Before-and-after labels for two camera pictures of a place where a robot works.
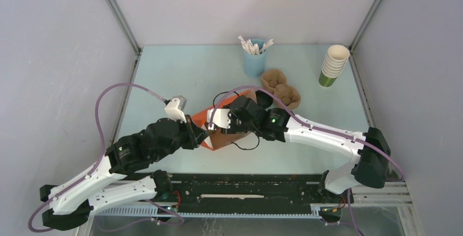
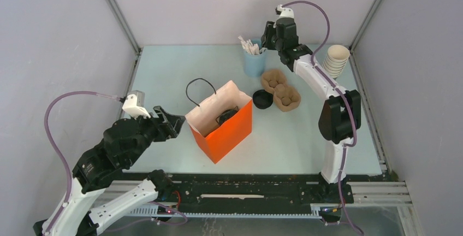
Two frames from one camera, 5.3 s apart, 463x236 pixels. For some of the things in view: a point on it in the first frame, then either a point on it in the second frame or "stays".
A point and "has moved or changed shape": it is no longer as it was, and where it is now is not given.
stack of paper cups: (333, 65) stays
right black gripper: (232, 129) -> (266, 39)
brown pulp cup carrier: (274, 81) stays
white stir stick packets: (254, 49) stays
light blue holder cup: (255, 65) stays
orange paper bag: (215, 139) has moved or changed shape
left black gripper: (196, 134) -> (168, 125)
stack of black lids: (263, 100) stays
